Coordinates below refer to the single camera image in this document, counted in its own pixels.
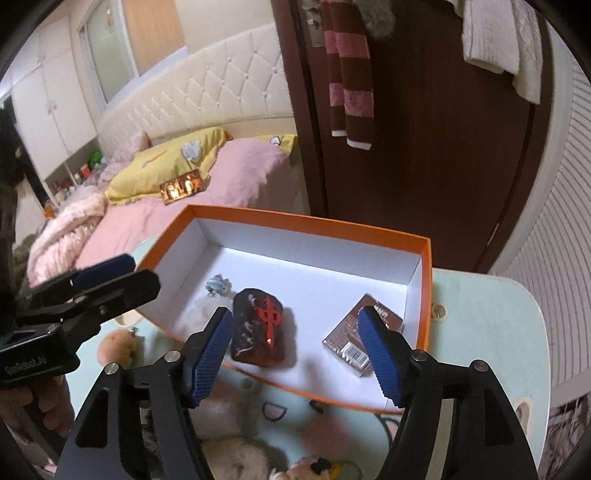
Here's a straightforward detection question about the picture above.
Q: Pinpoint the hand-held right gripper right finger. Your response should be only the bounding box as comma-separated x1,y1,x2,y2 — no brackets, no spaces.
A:
356,307,541,480

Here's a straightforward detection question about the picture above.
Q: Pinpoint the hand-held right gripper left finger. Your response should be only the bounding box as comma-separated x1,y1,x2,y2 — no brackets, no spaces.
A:
55,306,235,480

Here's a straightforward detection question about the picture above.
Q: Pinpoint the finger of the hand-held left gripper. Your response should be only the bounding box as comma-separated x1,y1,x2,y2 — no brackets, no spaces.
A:
21,269,161,356
16,254,137,315

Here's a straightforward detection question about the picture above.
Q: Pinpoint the brown card box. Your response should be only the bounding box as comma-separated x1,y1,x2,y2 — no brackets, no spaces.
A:
322,294,406,377

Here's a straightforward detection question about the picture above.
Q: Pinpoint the black pouch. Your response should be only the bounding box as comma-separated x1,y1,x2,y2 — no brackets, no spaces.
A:
230,288,288,368

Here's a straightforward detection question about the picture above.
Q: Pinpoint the brown plush toy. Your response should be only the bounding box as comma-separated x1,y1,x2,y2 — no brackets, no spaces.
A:
97,329,139,367

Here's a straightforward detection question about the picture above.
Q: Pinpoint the orange cardboard box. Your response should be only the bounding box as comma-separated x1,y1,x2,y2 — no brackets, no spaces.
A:
134,204,433,414

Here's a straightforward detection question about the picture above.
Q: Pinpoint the person's left hand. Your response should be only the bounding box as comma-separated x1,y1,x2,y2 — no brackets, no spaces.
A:
0,374,75,439

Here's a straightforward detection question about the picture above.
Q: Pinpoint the pink fluffy comforter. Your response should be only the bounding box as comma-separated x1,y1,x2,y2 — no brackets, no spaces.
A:
25,191,109,287

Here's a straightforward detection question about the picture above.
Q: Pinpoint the beige fluffy plush toy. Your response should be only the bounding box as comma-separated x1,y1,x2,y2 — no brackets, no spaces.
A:
198,383,289,480

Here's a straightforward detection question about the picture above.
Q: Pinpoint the small grey-blue toy figure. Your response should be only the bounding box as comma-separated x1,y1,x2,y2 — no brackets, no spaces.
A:
205,274,232,296

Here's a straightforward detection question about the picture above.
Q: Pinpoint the yellow cartoon pillow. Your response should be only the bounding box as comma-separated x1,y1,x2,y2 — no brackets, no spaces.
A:
105,127,232,206
268,134,298,153

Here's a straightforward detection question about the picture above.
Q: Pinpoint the brown patterned box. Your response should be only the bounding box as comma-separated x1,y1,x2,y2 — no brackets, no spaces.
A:
159,169,204,204

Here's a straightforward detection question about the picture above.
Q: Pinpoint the pink ruffled pillow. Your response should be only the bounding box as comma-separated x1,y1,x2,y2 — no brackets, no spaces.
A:
95,131,151,183

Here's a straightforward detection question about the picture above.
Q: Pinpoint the plush toy with black patch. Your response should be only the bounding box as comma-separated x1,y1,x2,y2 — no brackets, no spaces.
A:
272,455,363,480

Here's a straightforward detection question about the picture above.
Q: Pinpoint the pink bed blanket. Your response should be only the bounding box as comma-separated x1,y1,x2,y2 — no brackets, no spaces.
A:
74,136,310,287

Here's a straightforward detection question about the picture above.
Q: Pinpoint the white wardrobe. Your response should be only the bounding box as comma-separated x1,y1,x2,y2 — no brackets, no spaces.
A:
9,18,100,213

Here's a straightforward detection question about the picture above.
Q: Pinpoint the dark brown door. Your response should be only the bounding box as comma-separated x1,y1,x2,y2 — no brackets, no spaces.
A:
272,0,555,273

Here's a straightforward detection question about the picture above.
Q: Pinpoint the cream tufted headboard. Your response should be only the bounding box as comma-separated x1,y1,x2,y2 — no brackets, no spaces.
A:
96,25,296,148

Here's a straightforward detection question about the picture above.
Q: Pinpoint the white slatted panel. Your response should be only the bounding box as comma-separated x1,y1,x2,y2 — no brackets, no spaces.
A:
489,60,591,393

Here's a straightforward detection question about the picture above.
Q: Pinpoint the frosted glass window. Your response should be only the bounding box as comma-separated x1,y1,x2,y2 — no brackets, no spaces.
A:
76,0,139,104

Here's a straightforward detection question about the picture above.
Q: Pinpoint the brown striped scarf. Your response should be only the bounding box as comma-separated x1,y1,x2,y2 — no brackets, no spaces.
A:
318,0,375,151

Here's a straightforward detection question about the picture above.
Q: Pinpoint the grey fur collar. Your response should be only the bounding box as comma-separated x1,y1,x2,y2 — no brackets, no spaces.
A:
355,0,398,38

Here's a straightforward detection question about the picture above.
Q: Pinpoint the white towel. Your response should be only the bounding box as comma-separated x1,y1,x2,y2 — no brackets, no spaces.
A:
462,0,543,104

